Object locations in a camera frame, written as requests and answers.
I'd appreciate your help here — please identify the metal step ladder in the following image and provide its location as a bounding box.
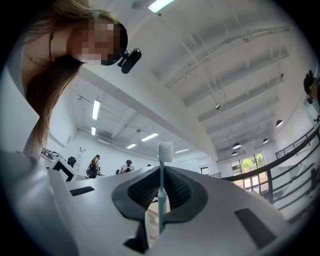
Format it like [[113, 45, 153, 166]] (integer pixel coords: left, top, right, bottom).
[[74, 146, 86, 171]]

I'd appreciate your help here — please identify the wooden table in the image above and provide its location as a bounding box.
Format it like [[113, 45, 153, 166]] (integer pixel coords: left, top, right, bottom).
[[221, 122, 320, 223]]

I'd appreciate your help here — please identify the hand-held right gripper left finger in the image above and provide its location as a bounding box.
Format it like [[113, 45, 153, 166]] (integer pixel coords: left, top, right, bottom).
[[47, 165, 162, 256]]

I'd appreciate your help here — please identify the pale blue toothbrush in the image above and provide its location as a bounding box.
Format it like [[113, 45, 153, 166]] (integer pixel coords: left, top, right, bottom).
[[157, 141, 175, 236]]

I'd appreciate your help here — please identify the black head camera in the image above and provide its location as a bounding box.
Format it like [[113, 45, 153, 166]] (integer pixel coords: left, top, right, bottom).
[[117, 47, 143, 75]]

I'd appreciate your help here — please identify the person's grey top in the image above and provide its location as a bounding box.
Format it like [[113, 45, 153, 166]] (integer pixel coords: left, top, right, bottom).
[[6, 42, 42, 161]]

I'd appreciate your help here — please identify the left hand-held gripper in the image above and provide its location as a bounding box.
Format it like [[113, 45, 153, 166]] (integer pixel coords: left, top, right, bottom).
[[48, 158, 76, 183]]

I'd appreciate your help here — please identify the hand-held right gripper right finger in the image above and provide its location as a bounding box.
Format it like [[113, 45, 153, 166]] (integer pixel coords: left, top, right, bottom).
[[149, 165, 300, 256]]

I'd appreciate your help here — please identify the large framed window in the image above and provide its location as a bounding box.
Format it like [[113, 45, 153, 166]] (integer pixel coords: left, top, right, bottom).
[[229, 151, 266, 193]]

